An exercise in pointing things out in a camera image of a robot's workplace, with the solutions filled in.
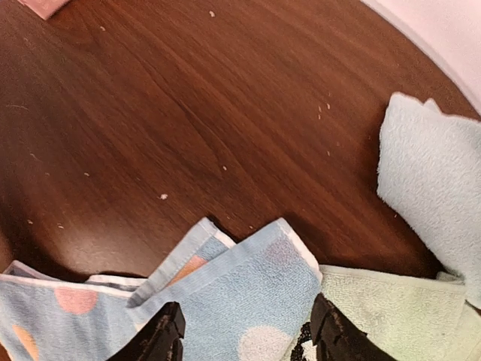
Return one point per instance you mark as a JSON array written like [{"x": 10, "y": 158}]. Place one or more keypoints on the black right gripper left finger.
[{"x": 159, "y": 340}]

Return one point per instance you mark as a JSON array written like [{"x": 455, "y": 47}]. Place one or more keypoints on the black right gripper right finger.
[{"x": 336, "y": 338}]

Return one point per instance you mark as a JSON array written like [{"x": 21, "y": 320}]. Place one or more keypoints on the blue polka dot striped towel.
[{"x": 241, "y": 301}]

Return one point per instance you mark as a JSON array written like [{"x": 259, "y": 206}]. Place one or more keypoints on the pale green terry towel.
[{"x": 409, "y": 318}]

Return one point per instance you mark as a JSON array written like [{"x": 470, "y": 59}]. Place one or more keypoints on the light blue terry towel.
[{"x": 429, "y": 173}]

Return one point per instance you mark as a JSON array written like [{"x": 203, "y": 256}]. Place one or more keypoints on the pink perforated plastic basket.
[{"x": 45, "y": 9}]

